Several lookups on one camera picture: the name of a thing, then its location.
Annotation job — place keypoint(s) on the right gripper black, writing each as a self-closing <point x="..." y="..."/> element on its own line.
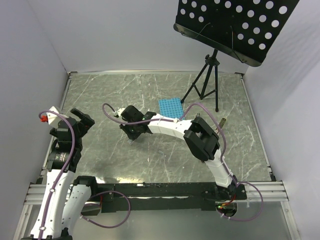
<point x="132" y="136"/>

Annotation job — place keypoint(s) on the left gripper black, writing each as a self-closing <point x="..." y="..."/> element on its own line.
<point x="86" y="119"/>

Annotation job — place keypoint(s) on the grey staple strips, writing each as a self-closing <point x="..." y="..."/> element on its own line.
<point x="130" y="141"/>

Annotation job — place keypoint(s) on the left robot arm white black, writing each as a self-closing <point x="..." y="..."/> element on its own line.
<point x="64" y="196"/>

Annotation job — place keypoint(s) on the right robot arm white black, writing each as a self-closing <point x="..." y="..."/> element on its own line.
<point x="201" y="139"/>

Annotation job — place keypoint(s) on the blue studded building plate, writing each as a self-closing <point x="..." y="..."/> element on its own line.
<point x="171" y="108"/>

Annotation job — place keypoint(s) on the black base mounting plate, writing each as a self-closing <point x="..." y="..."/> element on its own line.
<point x="161" y="196"/>

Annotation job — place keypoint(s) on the black perforated music stand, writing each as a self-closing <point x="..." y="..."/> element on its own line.
<point x="242" y="29"/>

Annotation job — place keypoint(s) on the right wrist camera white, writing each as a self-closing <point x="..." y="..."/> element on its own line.
<point x="118" y="113"/>

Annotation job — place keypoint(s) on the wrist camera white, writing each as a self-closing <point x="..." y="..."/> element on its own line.
<point x="51" y="118"/>
<point x="118" y="113"/>

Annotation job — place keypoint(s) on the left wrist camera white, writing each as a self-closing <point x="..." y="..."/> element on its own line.
<point x="51" y="118"/>

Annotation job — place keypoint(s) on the aluminium frame rail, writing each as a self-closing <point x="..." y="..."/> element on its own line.
<point x="263" y="191"/>

